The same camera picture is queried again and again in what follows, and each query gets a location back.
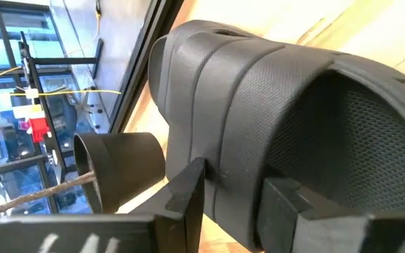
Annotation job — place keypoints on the red clamp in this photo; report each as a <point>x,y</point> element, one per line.
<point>39,129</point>

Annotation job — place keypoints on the black table edge rail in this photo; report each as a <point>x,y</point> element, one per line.
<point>142,59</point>

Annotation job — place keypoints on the white office chair base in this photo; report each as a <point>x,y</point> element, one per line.
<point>88,107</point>

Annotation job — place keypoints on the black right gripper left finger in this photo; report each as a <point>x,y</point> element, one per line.
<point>174,225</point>

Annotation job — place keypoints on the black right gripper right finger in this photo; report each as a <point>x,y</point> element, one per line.
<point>329,232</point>

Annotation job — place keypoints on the black metal rig stand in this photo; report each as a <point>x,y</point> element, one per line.
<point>42,105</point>

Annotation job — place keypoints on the black plant pot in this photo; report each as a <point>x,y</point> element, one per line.
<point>128,168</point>

